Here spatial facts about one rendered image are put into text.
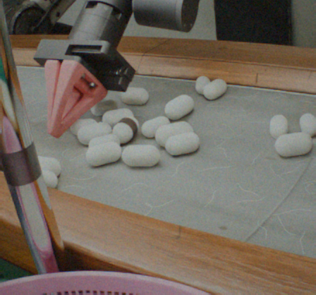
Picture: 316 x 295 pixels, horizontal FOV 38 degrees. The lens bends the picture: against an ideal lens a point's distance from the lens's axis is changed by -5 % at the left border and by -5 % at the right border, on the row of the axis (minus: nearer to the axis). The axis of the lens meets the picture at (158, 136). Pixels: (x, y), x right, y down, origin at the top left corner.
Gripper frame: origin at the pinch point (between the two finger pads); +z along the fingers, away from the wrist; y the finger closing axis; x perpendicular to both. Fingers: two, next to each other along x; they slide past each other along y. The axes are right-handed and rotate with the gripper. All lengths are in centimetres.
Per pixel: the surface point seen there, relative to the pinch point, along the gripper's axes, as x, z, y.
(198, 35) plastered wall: 176, -125, -96
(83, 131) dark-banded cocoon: 0.9, -0.6, 3.1
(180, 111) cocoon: 6.7, -6.7, 9.8
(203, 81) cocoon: 11.3, -12.9, 8.8
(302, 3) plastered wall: 161, -141, -32
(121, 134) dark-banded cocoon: 2.1, -1.4, 6.9
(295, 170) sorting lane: 4.0, -1.6, 24.7
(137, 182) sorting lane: -0.2, 3.5, 12.1
